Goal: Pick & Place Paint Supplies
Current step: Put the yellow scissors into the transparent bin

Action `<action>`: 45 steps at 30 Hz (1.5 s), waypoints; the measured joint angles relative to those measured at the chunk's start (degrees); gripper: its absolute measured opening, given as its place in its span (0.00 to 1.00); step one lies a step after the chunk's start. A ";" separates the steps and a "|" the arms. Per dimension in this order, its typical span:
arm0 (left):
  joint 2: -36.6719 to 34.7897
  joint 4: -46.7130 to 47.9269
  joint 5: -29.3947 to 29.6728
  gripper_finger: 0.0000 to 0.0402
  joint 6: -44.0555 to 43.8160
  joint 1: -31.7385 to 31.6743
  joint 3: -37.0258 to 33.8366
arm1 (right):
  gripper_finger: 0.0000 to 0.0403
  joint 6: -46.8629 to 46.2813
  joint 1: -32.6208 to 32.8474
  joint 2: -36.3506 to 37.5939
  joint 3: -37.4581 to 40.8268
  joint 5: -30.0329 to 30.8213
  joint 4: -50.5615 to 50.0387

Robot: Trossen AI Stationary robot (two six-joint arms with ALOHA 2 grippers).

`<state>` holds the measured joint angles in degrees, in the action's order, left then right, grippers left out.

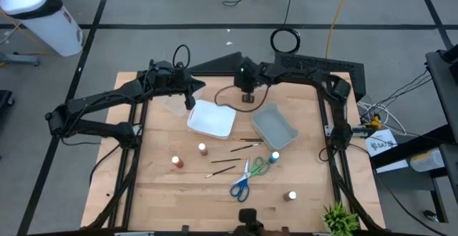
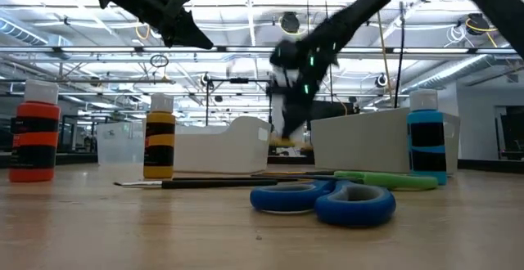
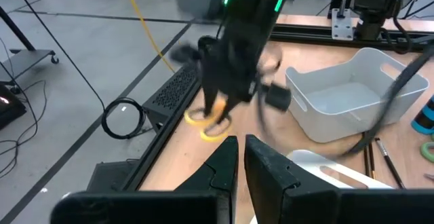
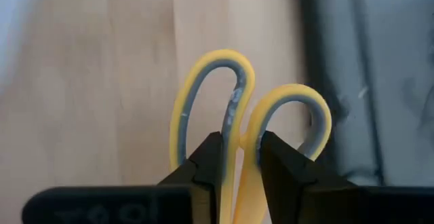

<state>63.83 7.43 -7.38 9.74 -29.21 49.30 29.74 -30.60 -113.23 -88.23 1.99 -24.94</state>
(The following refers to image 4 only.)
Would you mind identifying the yellow handled scissors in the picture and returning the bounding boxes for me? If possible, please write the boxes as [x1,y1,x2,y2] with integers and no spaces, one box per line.
[168,49,333,224]

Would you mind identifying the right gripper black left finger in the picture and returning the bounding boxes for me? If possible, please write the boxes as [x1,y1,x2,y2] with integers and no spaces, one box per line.
[158,131,225,224]

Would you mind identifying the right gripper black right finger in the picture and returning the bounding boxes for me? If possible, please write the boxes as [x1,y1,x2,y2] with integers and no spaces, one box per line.
[259,130,356,224]

